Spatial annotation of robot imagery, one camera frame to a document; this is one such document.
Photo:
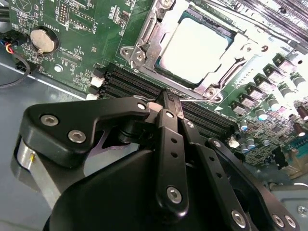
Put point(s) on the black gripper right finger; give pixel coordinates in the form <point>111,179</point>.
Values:
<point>214,166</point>

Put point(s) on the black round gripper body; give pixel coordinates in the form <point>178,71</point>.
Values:
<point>115,199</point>

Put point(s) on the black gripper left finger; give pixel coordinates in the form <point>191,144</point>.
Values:
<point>60,118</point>

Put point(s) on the metal socket cover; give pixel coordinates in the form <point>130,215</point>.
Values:
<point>155,48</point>

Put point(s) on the silver CPU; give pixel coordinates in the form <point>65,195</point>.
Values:
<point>192,48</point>

